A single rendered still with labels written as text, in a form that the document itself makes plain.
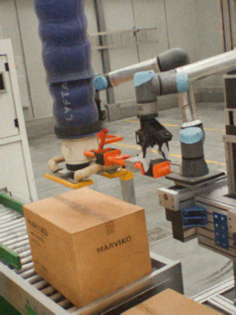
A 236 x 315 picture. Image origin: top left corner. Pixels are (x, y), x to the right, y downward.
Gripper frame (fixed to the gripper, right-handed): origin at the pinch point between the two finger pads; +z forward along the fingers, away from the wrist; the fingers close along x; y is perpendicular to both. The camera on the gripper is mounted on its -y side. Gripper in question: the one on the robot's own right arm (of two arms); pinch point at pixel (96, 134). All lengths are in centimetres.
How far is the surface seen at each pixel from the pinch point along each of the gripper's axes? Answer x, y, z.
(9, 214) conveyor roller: -18, -130, 72
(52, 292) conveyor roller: -48, 16, 74
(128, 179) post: 20.7, -3.8, 32.2
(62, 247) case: -47, 37, 42
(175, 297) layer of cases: -8, 68, 72
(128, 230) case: -18, 50, 39
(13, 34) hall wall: 279, -821, -138
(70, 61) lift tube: -32, 41, -42
